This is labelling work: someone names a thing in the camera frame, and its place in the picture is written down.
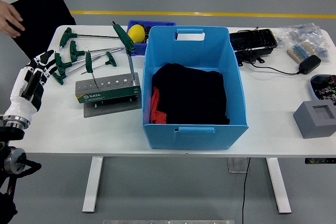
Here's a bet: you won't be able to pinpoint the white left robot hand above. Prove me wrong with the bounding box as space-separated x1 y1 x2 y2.
3 49 58 122

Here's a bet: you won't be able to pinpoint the person's right hand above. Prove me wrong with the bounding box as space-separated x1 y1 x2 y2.
0 0 26 38

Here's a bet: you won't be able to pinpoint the medium green T-handle hex key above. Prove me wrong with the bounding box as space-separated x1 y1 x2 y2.
85 50 99 89

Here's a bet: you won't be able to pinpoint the green hex key stand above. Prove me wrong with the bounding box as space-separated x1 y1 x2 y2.
75 73 143 119

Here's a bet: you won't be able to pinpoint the large green T-handle hex key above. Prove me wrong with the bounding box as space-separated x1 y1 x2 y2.
111 20 137 82

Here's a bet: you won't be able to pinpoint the large light blue folding box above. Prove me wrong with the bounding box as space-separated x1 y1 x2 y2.
141 25 249 151

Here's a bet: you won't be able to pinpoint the person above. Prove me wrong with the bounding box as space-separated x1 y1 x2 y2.
0 0 77 59

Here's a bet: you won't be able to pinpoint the white table leg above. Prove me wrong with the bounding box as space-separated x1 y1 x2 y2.
82 156 104 214
265 157 292 215

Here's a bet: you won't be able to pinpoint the small dark blue bin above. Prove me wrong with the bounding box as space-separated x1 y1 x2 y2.
127 19 177 57

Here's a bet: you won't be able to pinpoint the yellow foam ball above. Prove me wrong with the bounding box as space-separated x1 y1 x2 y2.
128 24 146 44

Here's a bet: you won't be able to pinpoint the red cloth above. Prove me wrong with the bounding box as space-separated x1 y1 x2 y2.
149 87 168 124

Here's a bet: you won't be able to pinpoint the black parts in bin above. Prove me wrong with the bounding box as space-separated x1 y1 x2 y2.
143 26 152 44

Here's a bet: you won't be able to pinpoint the black cloth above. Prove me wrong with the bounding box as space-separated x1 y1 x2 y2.
151 62 231 125

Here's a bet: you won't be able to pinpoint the grey metal floor plate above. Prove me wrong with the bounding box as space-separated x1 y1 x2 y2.
227 157 249 174

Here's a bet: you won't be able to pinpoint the black plastic tray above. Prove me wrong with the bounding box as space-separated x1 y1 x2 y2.
229 28 278 53

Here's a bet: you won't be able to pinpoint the taped resistor strip bundle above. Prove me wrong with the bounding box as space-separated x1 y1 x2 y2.
286 41 317 64

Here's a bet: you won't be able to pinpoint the clear bag of components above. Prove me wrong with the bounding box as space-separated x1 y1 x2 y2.
275 22 332 65

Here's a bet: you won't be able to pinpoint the light blue parts tray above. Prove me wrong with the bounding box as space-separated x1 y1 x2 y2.
309 74 336 104

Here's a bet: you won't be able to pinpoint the grey block with square recess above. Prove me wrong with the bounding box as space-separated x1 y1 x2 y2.
292 100 336 140

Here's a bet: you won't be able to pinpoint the black table control panel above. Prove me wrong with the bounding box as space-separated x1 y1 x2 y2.
304 157 336 165

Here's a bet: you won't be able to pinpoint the dark electronic parts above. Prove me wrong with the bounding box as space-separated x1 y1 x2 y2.
313 76 336 103

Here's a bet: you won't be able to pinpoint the long green T-handle hex key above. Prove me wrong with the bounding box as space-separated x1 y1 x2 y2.
59 27 121 51

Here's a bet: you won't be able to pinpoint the small green T-handle hex key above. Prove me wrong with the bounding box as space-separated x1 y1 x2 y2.
80 51 118 75

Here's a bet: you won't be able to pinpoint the black plastic bracket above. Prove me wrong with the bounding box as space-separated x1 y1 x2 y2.
235 49 266 67

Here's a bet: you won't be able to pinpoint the hanging black cable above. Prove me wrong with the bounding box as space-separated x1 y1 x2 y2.
241 157 251 224

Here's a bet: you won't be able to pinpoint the black power adapter with cord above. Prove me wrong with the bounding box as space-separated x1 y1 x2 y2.
236 26 322 76

